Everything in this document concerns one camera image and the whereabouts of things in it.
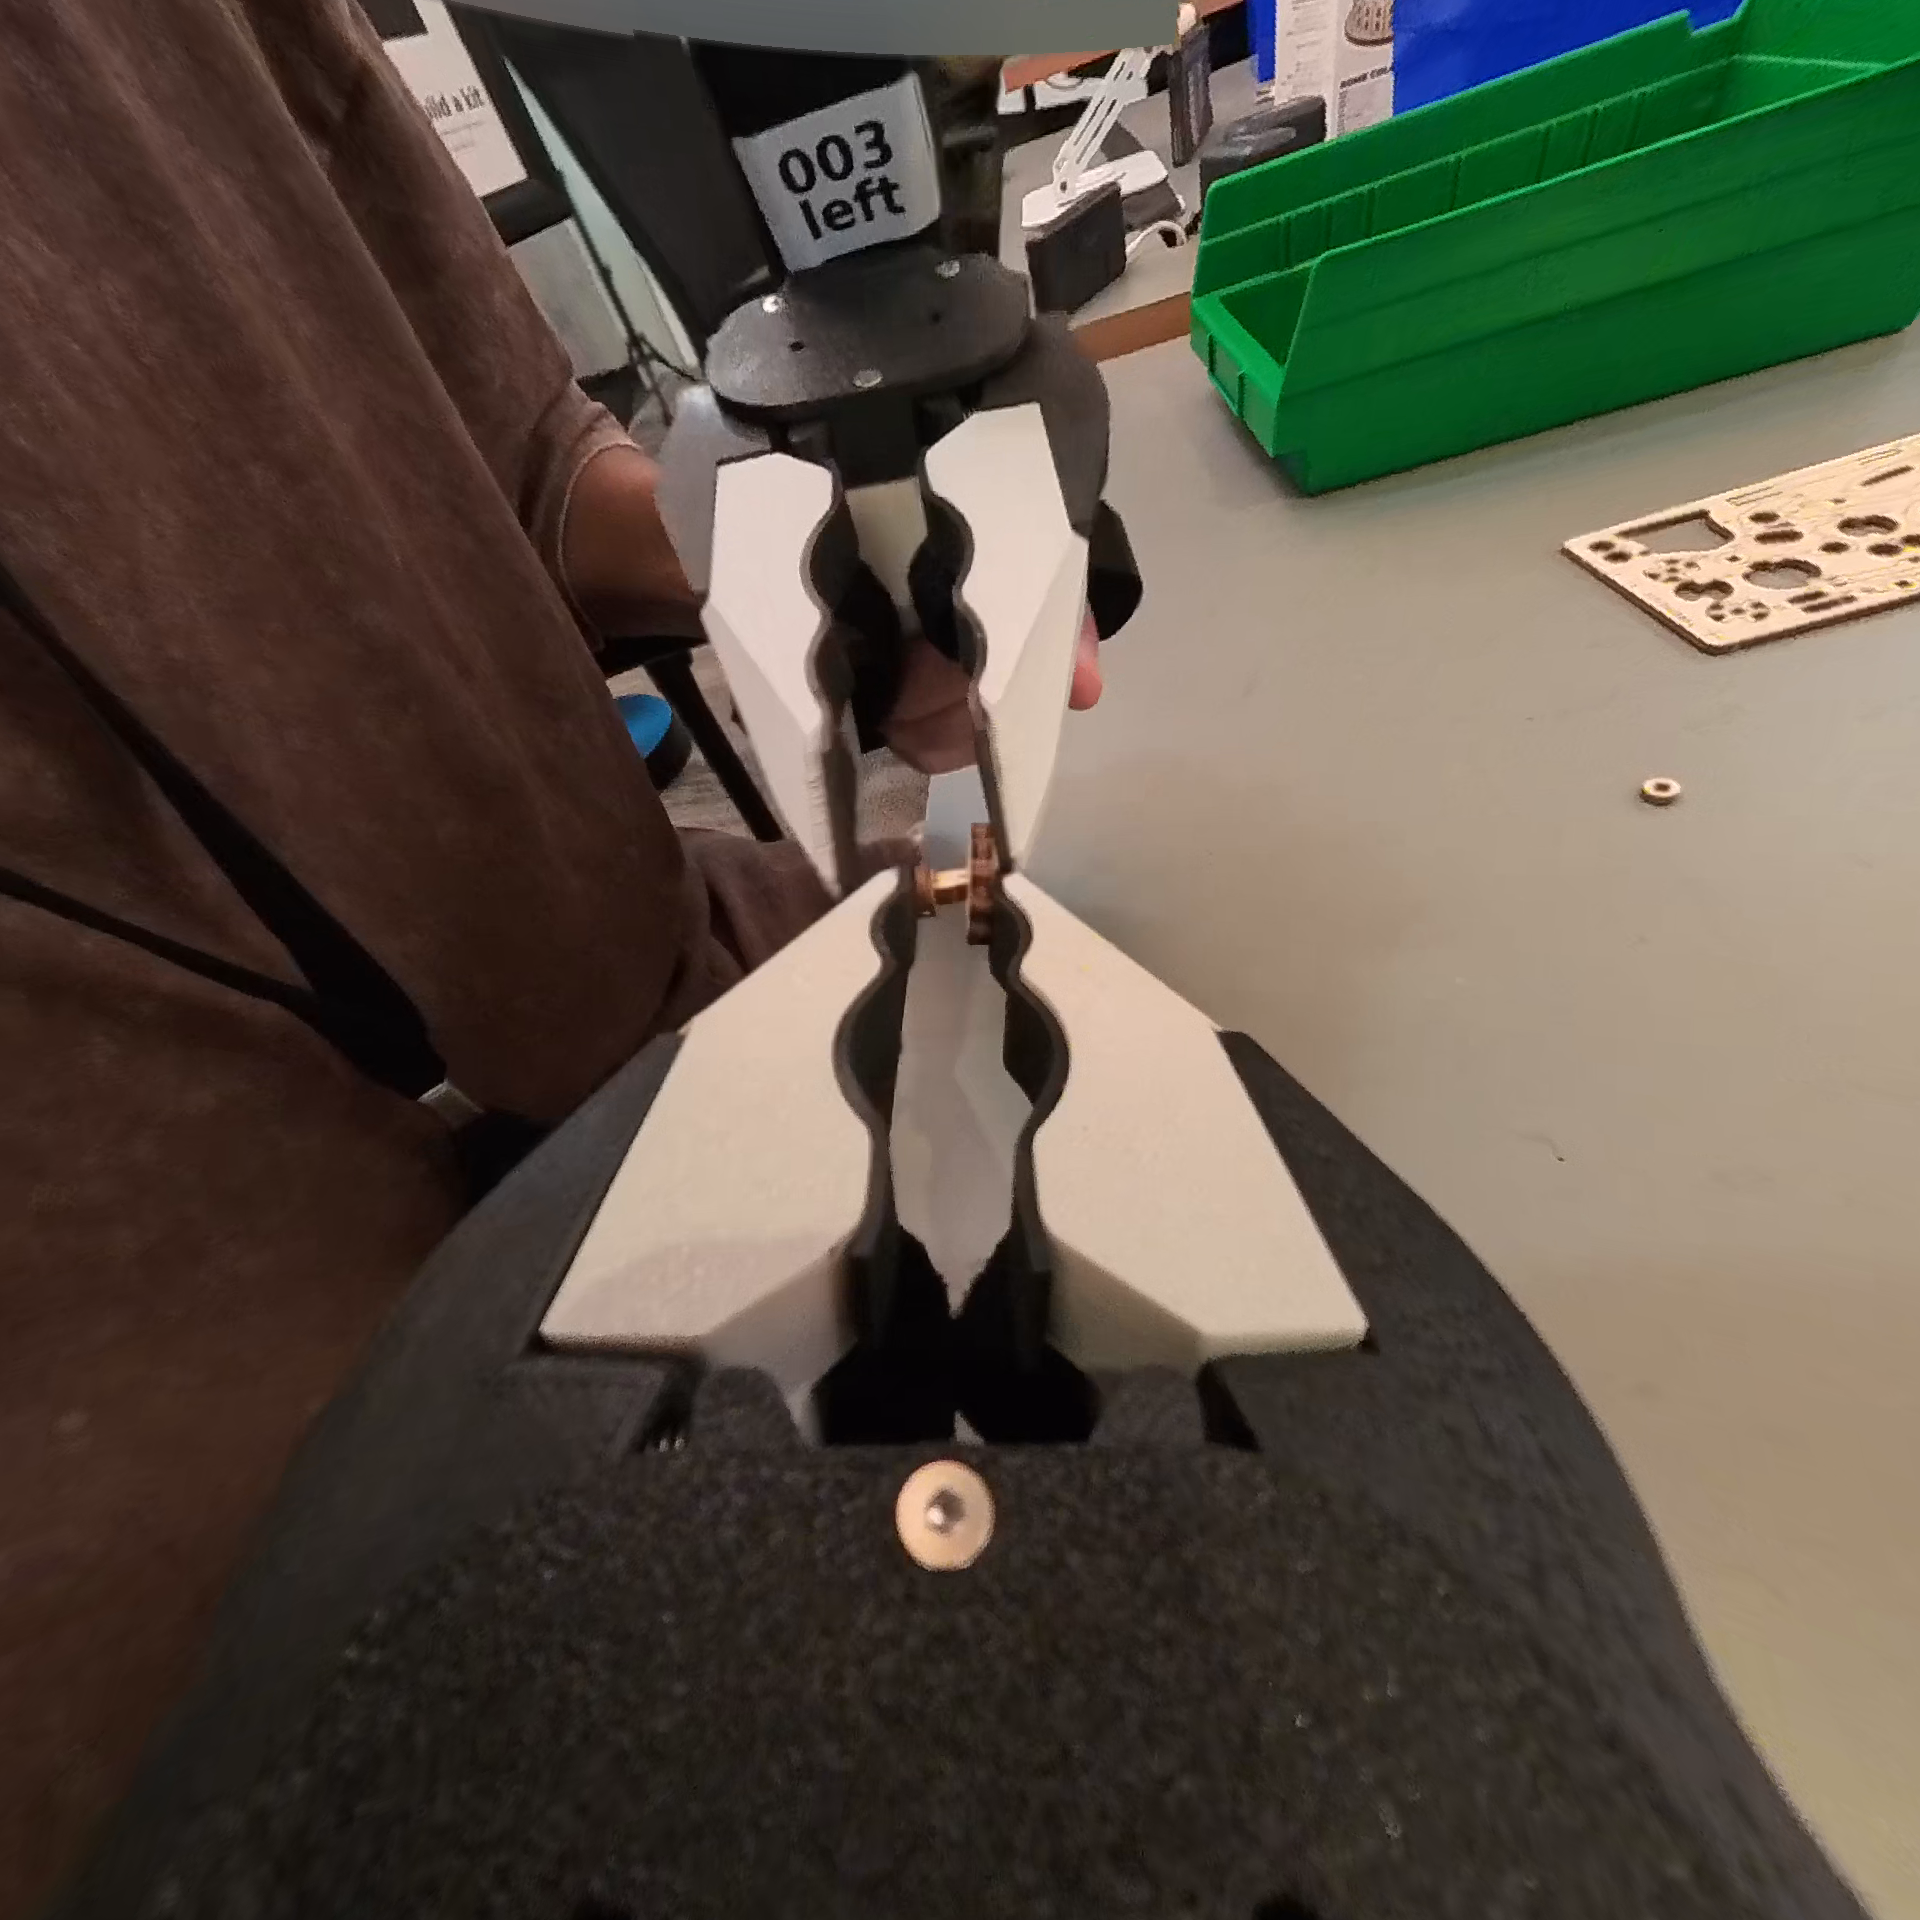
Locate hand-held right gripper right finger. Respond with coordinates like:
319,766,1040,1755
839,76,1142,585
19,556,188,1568
956,874,1375,1449

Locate white printed carton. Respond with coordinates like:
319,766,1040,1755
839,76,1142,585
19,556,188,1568
1252,0,1398,138

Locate person's left hand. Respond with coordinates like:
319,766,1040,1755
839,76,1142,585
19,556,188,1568
877,611,1107,777

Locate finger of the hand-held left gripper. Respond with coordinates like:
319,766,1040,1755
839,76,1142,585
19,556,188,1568
703,454,873,906
919,398,1089,876

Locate green plastic bin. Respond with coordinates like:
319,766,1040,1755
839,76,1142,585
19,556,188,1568
1188,0,1920,500

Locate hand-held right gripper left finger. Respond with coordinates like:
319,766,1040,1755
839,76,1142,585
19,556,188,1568
536,866,960,1449

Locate black box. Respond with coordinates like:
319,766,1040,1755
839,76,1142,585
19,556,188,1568
1200,96,1331,212
1024,185,1129,310

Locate white desk lamp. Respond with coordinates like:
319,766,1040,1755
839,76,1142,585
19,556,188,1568
1016,43,1176,229

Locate blue round object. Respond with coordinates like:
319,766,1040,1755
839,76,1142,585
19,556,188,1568
618,690,696,790

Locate white sign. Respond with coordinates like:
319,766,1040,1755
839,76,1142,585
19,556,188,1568
375,29,530,199

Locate person's left forearm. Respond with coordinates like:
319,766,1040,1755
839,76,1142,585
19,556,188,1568
577,449,710,640

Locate wooden part sheet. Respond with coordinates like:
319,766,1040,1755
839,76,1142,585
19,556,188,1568
1561,433,1920,657

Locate black lanyard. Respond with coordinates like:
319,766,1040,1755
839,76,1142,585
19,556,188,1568
0,561,491,1133

